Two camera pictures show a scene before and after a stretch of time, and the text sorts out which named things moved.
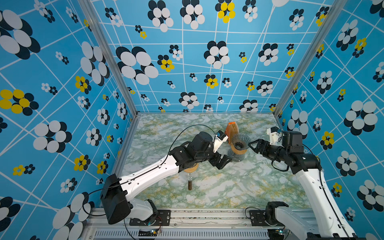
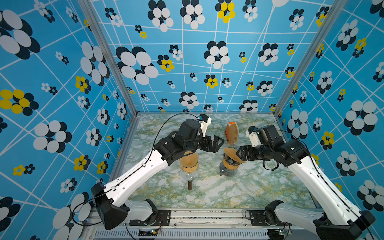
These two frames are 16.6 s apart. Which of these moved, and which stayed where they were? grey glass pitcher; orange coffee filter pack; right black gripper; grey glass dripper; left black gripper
Moved: left black gripper; right black gripper; grey glass dripper; grey glass pitcher
Stayed: orange coffee filter pack
